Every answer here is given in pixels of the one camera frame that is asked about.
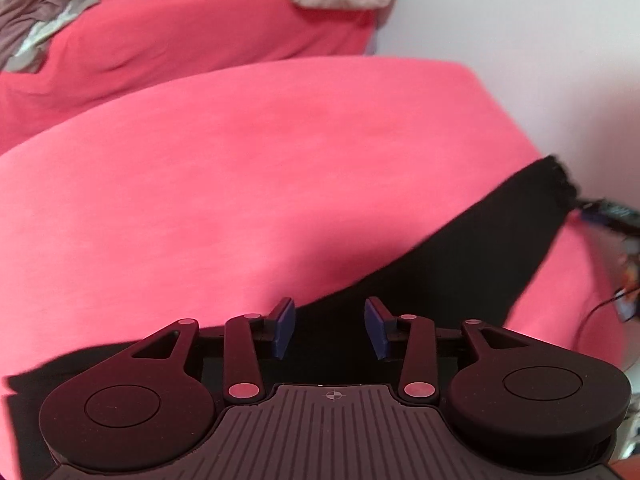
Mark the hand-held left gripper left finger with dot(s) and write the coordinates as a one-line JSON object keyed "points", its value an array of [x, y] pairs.
{"points": [[282, 327]]}

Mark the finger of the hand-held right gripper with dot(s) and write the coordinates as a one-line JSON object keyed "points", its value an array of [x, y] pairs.
{"points": [[592, 217]]}

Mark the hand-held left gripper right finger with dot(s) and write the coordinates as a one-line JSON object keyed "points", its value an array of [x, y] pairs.
{"points": [[376, 327]]}

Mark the black pants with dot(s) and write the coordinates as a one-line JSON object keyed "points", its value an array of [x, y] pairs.
{"points": [[475, 250]]}

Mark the pink blanket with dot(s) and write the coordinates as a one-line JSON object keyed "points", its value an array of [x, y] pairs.
{"points": [[225, 185]]}

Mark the pink bed sheet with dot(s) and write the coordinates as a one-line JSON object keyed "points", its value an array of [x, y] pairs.
{"points": [[200, 25]]}

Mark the white grey cloth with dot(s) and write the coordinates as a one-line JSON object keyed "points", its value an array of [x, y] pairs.
{"points": [[45, 35]]}

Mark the pile of mauve clothes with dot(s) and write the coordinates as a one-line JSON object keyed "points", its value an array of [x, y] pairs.
{"points": [[35, 5]]}

